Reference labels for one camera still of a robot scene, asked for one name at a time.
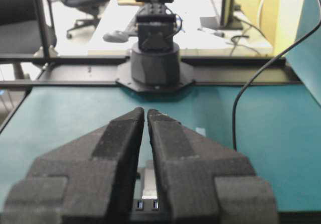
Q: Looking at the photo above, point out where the black office chair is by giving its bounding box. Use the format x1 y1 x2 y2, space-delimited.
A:
0 0 111 56

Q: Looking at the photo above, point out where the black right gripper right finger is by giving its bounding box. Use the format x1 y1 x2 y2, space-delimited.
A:
147 109 279 223

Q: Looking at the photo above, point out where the black USB cable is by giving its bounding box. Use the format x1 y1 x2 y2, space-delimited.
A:
232 0 321 151

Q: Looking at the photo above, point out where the white background desk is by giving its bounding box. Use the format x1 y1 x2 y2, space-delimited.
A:
87 0 274 56

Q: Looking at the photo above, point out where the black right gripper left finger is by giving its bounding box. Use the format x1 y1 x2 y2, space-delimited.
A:
1 107 144 223

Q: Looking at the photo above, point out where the black computer monitor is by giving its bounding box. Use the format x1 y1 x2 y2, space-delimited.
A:
219 0 243 30

